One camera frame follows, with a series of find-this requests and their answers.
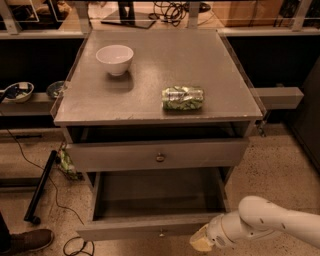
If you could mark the grey top drawer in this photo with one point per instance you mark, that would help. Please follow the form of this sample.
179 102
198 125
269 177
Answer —
146 148

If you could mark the brown shoe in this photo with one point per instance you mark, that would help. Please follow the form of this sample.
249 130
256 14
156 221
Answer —
30 241

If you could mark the grey wooden drawer cabinet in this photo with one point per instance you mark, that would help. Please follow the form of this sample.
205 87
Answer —
95 99

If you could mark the green snack bag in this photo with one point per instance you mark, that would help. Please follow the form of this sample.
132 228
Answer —
182 98

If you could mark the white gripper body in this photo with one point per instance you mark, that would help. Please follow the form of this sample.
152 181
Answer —
216 232

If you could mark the white ceramic bowl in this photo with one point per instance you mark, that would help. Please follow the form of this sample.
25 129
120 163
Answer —
116 59

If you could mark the cardboard box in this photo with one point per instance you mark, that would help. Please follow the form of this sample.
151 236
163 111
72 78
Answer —
247 13

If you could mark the black metal bar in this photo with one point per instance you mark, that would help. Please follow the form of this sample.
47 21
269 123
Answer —
30 213

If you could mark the white bowl with items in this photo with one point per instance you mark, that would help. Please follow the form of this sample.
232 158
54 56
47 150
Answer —
17 93

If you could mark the black monitor stand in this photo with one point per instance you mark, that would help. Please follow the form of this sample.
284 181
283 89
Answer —
125 15

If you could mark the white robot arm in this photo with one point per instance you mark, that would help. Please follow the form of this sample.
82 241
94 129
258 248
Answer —
256 219

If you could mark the green bag on floor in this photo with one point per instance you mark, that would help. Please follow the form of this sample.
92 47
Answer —
65 164

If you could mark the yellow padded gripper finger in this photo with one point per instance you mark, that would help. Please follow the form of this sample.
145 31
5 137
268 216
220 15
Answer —
201 240

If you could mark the dark small bowl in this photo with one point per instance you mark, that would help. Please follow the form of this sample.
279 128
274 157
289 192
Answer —
55 89

